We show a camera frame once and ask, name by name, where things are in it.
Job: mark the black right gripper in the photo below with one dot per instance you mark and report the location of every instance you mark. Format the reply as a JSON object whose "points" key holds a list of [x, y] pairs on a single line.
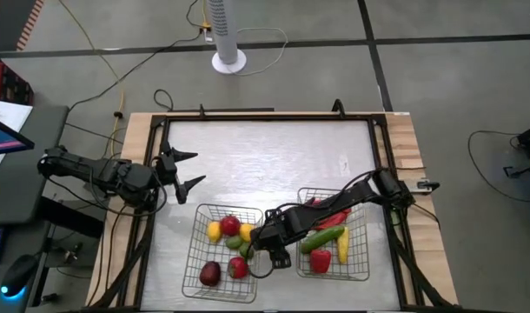
{"points": [[273, 232]]}

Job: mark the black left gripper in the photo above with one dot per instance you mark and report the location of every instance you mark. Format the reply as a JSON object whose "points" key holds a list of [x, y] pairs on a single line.
{"points": [[167, 167]]}

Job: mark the light green lime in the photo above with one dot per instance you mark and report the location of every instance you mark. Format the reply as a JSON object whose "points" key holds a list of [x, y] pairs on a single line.
{"points": [[246, 251]]}

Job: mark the red bell pepper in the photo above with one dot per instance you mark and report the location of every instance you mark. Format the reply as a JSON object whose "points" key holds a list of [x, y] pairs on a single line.
{"points": [[320, 261]]}

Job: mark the small red round fruit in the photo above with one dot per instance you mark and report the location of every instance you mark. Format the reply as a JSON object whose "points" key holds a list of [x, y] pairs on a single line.
{"points": [[239, 267]]}

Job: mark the yellow lemon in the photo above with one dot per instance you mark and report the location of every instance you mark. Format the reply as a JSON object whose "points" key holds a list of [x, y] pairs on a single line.
{"points": [[246, 231], [214, 231]]}

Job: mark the green cucumber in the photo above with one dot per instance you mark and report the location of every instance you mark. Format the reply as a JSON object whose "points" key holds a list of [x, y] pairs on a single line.
{"points": [[321, 239]]}

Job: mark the dark green avocado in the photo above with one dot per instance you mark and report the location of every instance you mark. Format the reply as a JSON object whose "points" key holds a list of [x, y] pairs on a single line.
{"points": [[233, 242]]}

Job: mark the bright red apple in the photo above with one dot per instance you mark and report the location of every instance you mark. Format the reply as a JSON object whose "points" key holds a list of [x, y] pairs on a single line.
{"points": [[230, 225]]}

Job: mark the yellow corn cob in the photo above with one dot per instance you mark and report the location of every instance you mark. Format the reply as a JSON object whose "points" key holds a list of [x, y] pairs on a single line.
{"points": [[343, 247]]}

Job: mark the red long pepper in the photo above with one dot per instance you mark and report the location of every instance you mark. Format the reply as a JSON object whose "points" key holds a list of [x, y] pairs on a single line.
{"points": [[334, 219]]}

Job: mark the dark red apple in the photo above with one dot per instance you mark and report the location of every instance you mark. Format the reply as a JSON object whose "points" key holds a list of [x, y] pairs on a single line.
{"points": [[210, 274]]}

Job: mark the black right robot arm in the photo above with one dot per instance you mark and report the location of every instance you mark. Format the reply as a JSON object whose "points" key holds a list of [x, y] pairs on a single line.
{"points": [[356, 193]]}

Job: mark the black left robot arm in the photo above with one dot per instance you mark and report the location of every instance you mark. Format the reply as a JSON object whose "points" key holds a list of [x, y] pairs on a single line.
{"points": [[117, 176]]}

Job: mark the wooden table board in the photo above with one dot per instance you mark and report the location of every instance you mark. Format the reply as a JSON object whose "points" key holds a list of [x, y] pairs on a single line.
{"points": [[137, 130]]}

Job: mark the black desk base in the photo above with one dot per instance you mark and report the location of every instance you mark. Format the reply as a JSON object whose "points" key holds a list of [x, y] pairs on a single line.
{"points": [[74, 217]]}

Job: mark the white power strip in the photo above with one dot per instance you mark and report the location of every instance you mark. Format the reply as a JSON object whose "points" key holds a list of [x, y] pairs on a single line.
{"points": [[206, 32]]}

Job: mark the white tower fan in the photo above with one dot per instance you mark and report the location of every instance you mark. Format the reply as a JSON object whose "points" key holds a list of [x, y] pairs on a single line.
{"points": [[225, 30]]}

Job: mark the grey desk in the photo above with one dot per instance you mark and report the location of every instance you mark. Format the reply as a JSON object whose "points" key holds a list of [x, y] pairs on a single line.
{"points": [[26, 182]]}

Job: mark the white paper sheet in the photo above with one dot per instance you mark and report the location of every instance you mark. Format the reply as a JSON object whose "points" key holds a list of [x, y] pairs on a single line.
{"points": [[8, 115]]}

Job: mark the tablet with blue screen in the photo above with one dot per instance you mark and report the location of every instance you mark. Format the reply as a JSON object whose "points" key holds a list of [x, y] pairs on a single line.
{"points": [[0, 137]]}

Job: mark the black computer mouse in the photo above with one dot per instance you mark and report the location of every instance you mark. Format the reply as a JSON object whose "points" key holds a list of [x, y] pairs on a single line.
{"points": [[19, 274]]}

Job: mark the black floor mat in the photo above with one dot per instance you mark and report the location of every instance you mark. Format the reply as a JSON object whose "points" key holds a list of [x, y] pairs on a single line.
{"points": [[8, 21]]}

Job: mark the black floor stand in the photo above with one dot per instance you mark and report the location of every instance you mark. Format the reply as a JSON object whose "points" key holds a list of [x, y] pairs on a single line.
{"points": [[519, 170]]}

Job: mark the black frame clamp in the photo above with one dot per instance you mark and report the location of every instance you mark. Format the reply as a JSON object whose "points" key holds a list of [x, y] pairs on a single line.
{"points": [[202, 111], [338, 106]]}

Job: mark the black table frame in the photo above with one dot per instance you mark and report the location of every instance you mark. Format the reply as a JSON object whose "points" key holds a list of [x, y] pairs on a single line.
{"points": [[269, 117]]}

